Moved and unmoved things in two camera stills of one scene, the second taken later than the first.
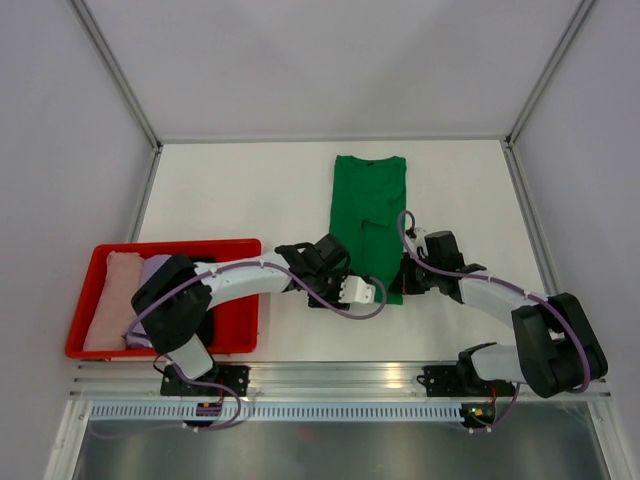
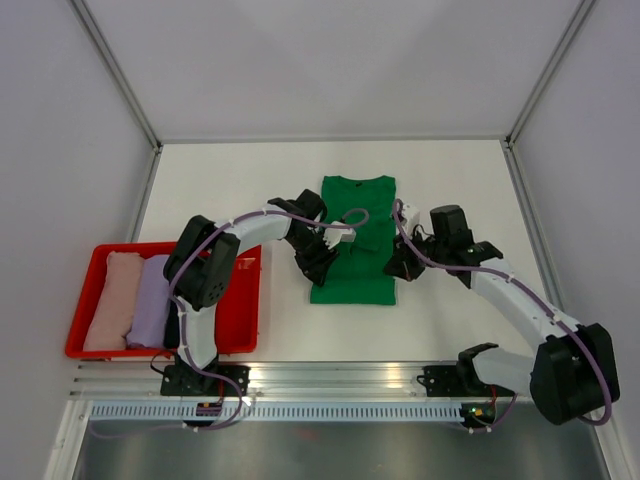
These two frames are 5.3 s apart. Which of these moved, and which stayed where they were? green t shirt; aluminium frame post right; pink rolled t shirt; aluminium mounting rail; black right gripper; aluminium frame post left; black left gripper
Moved: green t shirt; black left gripper; black right gripper
Stayed: aluminium mounting rail; aluminium frame post left; aluminium frame post right; pink rolled t shirt
